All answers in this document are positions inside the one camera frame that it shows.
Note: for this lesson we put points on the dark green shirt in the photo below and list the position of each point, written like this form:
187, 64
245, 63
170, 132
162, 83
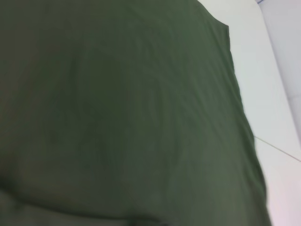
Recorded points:
117, 106

